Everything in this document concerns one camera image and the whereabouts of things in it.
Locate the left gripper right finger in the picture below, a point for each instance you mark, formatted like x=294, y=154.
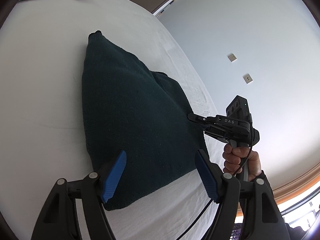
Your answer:
x=224, y=190

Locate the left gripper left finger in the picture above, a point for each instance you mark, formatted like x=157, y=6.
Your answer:
x=97, y=189

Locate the dark green knit sweater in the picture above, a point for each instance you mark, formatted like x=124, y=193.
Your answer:
x=128, y=107

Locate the person's right hand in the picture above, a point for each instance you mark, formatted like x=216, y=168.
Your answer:
x=233, y=158

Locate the white bed sheet mattress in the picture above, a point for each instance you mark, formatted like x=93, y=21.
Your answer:
x=43, y=45

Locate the wall socket lower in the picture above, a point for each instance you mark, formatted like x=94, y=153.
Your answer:
x=247, y=78

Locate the wall socket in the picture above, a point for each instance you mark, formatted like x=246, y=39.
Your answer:
x=247, y=78
x=232, y=57

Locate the wall socket upper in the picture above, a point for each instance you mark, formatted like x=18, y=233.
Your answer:
x=232, y=57

